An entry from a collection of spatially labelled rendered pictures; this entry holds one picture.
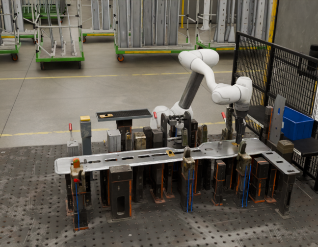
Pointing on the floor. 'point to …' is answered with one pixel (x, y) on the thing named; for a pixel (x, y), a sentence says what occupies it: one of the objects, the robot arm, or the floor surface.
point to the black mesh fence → (306, 175)
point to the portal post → (205, 15)
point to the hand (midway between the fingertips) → (238, 138)
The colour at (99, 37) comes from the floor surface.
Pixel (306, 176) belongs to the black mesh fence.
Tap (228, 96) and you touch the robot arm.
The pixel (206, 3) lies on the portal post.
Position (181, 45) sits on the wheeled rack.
